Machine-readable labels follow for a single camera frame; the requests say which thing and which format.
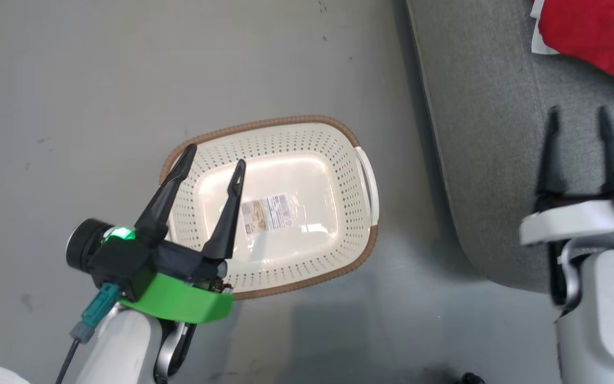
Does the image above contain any grey fabric sofa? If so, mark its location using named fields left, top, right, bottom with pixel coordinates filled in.
left=405, top=0, right=614, bottom=295

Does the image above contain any thin black camera cable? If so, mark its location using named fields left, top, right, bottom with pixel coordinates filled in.
left=55, top=337, right=82, bottom=384

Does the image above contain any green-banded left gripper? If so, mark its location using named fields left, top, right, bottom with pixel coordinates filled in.
left=120, top=143, right=247, bottom=325

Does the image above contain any teal left camera cable plug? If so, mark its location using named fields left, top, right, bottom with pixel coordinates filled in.
left=69, top=282, right=122, bottom=343

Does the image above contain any printed paper basket label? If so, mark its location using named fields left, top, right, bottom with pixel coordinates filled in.
left=240, top=193, right=293, bottom=236

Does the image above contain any cream perforated laundry basket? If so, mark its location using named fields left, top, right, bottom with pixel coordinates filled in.
left=158, top=114, right=380, bottom=301

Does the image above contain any red and white garment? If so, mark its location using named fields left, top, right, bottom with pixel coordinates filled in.
left=530, top=0, right=614, bottom=98

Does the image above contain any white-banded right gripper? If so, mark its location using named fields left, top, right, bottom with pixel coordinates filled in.
left=519, top=105, right=614, bottom=247

